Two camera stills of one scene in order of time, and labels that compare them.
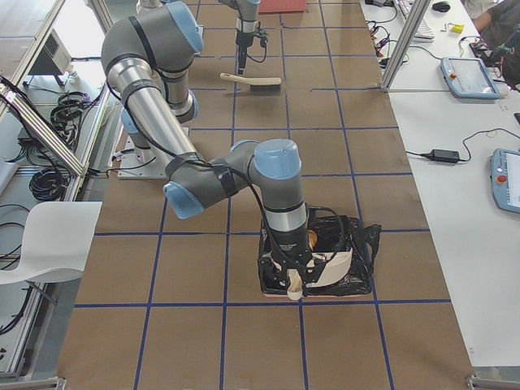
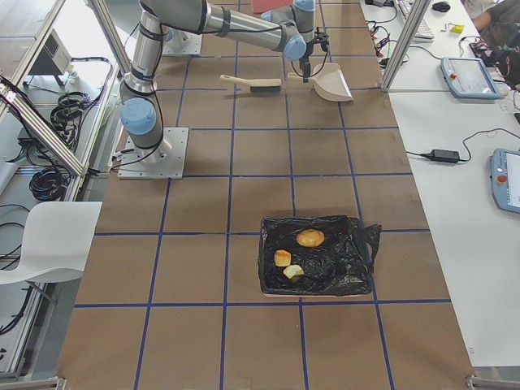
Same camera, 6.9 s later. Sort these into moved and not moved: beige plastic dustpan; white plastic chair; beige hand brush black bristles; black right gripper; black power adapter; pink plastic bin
Moved: beige plastic dustpan; black right gripper
Not moved: white plastic chair; beige hand brush black bristles; pink plastic bin; black power adapter
